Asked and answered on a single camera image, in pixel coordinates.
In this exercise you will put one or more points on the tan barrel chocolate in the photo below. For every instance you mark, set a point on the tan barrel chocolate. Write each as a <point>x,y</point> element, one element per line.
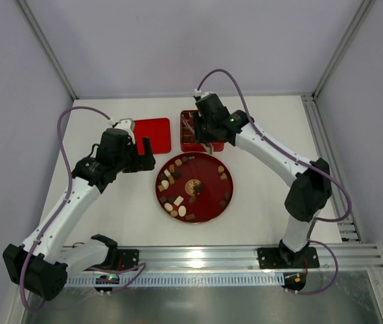
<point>171,180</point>

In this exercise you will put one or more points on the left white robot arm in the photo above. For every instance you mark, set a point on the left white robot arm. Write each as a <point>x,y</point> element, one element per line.
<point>38,265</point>

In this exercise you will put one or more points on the brown striped square chocolate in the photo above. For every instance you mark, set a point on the brown striped square chocolate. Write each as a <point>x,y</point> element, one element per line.
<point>190,217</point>

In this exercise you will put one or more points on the steel tongs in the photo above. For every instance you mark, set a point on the steel tongs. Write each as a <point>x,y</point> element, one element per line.
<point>207,147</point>

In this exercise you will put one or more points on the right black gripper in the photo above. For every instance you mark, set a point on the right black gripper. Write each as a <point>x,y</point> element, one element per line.
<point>206,136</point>

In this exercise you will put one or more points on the red square chocolate box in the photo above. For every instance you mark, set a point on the red square chocolate box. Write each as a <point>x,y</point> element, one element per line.
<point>188,141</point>

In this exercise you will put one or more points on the dark ridged square chocolate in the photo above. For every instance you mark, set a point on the dark ridged square chocolate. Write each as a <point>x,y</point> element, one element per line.
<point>176,175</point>

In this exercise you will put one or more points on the round red lacquer plate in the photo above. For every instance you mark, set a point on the round red lacquer plate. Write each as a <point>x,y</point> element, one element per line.
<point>194,187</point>

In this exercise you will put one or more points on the red square box lid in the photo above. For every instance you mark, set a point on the red square box lid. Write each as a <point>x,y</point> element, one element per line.
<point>158,130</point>

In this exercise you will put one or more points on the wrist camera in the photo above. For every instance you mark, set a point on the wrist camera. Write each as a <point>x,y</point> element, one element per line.
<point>199,94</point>
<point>126,124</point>

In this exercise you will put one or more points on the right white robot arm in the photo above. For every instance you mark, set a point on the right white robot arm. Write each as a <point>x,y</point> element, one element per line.
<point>309,187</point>

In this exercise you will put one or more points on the white heart chocolate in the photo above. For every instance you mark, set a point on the white heart chocolate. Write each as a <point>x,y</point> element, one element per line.
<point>165,184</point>

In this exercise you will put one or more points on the white spiral round chocolate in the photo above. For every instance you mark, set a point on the white spiral round chocolate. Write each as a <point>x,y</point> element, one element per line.
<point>168,206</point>

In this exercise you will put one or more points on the dark textured round chocolate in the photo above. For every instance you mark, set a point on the dark textured round chocolate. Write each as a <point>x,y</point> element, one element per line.
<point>171,200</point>

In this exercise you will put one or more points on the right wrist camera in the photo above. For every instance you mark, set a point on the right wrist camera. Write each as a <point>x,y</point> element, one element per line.
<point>199,94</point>

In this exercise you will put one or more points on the white rectangular chocolate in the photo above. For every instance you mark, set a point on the white rectangular chocolate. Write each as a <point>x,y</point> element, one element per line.
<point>178,201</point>

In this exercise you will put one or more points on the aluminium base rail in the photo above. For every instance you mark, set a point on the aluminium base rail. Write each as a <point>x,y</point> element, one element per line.
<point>349,256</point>

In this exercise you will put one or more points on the brown round chocolate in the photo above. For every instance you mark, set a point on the brown round chocolate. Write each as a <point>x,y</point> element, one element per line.
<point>192,200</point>

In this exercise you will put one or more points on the perforated cable duct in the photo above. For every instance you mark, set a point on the perforated cable duct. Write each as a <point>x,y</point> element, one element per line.
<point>151,279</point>

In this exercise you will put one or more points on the white oval chocolate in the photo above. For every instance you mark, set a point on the white oval chocolate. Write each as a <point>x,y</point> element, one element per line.
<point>182,211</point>

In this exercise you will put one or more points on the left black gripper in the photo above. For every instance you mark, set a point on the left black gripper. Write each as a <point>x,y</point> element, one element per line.
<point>141,161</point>

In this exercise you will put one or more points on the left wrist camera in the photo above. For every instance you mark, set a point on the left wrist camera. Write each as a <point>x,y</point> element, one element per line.
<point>126,124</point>

